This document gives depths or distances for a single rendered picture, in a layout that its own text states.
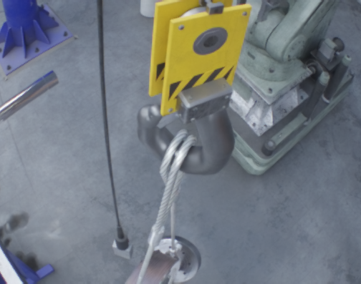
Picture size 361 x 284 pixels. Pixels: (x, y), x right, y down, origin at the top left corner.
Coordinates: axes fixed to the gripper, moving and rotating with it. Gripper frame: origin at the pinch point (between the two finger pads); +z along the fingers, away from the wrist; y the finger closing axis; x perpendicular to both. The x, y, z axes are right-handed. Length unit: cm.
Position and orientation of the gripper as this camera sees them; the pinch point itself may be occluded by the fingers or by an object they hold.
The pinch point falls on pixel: (252, 7)
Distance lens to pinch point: 199.1
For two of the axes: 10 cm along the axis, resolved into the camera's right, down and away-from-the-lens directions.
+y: -6.2, -7.0, 3.5
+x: -7.8, 5.2, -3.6
